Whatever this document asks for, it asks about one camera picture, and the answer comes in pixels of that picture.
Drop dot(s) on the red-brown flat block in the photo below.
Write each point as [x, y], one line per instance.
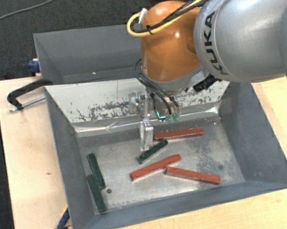
[154, 167]
[179, 134]
[192, 175]

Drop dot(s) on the black cylinder on white bracket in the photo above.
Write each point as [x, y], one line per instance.
[205, 83]

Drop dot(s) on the grey metal bin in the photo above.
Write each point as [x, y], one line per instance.
[155, 190]

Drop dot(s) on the dark green flat block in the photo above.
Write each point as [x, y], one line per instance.
[97, 195]
[96, 171]
[152, 151]

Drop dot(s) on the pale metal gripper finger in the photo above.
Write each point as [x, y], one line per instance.
[146, 137]
[134, 102]

